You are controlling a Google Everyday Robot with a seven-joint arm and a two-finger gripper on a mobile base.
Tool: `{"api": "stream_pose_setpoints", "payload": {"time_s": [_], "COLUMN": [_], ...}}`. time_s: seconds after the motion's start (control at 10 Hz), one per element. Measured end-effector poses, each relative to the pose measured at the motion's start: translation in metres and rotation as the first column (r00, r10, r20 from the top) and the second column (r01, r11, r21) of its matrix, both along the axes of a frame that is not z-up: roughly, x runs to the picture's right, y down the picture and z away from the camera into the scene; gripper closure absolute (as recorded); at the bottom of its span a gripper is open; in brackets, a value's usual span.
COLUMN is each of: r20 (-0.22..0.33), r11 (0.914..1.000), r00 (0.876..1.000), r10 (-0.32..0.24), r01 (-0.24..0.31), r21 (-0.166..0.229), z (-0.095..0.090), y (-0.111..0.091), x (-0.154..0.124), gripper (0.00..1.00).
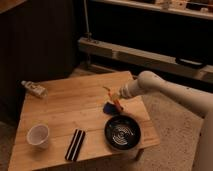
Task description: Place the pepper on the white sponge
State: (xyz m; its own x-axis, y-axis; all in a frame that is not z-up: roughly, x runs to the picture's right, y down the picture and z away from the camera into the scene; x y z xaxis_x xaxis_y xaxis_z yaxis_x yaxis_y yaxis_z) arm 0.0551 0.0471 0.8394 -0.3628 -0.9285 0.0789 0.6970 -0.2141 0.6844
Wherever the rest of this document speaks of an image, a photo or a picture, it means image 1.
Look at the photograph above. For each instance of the black round bowl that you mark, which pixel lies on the black round bowl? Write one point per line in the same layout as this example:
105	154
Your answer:
122	132

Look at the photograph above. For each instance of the wooden table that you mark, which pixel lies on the wooden table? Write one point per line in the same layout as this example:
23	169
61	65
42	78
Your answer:
77	103

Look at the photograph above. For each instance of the black handle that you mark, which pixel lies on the black handle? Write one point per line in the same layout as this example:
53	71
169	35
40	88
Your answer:
188	63

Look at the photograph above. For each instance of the black white striped sponge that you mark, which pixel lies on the black white striped sponge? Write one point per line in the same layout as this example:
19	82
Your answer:
75	145

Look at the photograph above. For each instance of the white paper cup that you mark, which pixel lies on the white paper cup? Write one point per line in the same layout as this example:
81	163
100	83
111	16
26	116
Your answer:
38	136

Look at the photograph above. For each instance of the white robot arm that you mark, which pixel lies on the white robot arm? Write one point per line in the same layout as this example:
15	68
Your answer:
196	101

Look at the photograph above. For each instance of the clear plastic bottle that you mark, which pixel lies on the clear plastic bottle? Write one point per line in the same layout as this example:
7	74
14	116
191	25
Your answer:
35	89

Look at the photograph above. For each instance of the metal pole stand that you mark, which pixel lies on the metal pole stand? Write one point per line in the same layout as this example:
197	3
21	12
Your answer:
88	33

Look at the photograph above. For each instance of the dark blue pepper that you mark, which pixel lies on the dark blue pepper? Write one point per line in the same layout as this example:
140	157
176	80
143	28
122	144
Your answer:
110	109

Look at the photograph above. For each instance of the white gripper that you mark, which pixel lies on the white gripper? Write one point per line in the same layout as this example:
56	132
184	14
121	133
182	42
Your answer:
123	93

